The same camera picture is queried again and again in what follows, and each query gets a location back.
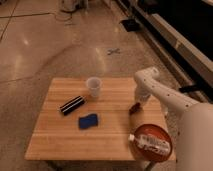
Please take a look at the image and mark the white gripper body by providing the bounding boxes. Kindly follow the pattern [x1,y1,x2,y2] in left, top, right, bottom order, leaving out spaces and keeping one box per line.
[135,86,151,103]

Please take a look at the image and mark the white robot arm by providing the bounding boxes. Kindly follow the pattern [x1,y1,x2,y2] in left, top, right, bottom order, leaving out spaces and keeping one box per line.
[134,67,213,171]

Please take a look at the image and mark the red bowl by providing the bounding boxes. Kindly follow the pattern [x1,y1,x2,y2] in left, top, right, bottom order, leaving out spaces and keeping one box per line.
[133,124,173,162]

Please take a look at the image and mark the white tube with label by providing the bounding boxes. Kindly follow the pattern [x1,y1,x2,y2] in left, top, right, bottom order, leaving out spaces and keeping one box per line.
[129,134,171,156]

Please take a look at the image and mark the blue sponge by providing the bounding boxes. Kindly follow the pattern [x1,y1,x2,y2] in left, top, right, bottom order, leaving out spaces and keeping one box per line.
[78,114,98,129]

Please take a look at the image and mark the black striped rectangular box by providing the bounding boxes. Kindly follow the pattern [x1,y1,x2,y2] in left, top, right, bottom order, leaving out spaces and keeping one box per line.
[60,96,85,116]

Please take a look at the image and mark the wooden table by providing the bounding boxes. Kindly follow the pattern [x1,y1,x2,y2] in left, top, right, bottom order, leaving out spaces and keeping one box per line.
[25,78,167,161]

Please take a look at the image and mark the black floor mat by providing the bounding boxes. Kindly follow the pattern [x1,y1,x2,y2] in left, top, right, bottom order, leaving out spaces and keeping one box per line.
[120,19,140,32]

